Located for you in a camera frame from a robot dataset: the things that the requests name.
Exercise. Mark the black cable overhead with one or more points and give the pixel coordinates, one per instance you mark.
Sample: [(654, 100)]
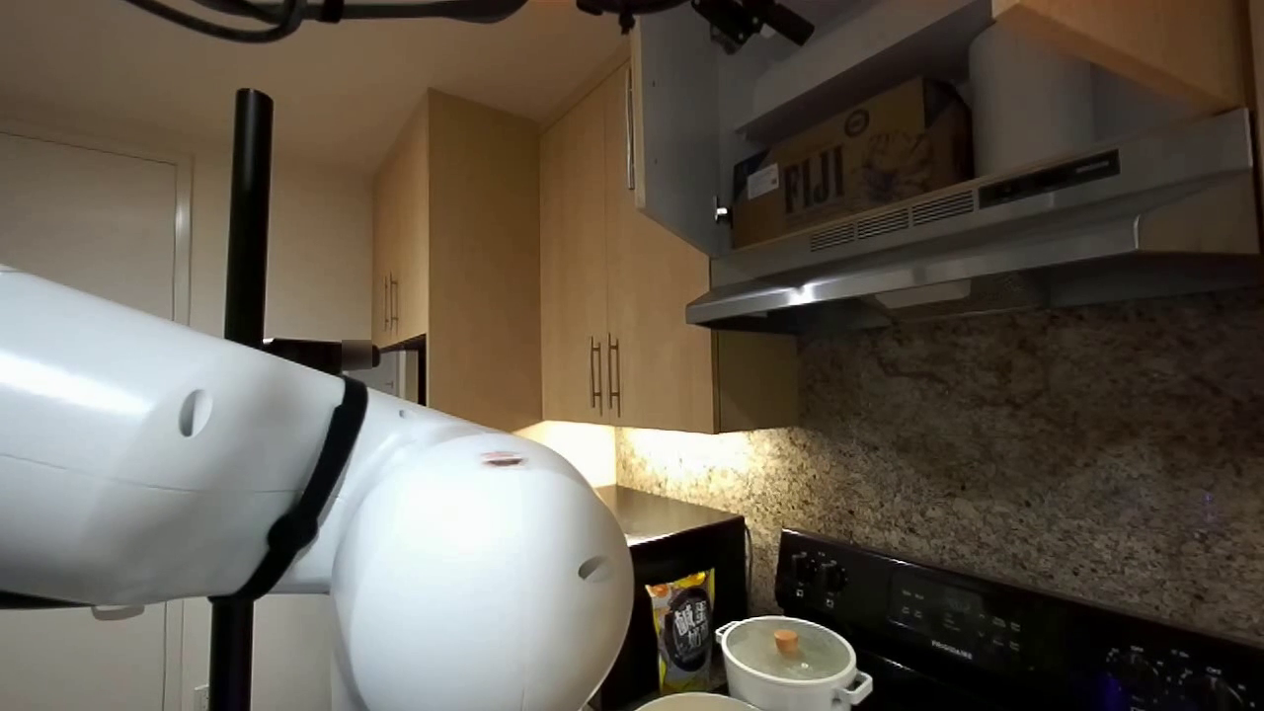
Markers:
[(266, 23)]

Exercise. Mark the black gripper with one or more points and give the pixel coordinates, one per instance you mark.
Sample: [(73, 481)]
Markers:
[(732, 23)]

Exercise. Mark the right light wood cabinet door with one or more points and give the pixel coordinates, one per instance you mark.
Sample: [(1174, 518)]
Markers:
[(1183, 48)]

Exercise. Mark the black counter appliance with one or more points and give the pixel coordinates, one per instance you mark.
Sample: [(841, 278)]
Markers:
[(669, 540)]

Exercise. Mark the white lidded pot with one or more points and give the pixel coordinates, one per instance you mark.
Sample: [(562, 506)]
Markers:
[(792, 667)]

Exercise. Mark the tall light wood cabinet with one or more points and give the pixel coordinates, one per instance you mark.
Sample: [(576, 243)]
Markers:
[(455, 260)]

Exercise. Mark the light wood wall cabinet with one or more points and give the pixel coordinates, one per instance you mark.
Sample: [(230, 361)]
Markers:
[(617, 344)]

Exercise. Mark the black electric stove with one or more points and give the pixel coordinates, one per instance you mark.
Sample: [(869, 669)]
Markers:
[(949, 643)]

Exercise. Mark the brown Fiji cardboard box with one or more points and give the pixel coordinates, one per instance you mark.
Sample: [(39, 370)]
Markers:
[(891, 148)]

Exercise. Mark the stainless steel range hood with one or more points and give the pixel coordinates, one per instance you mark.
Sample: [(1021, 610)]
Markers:
[(1158, 216)]

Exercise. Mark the black vertical pole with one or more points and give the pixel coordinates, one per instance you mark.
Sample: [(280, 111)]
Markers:
[(230, 631)]

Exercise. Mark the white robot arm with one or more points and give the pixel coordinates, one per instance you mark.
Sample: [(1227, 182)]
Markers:
[(142, 461)]

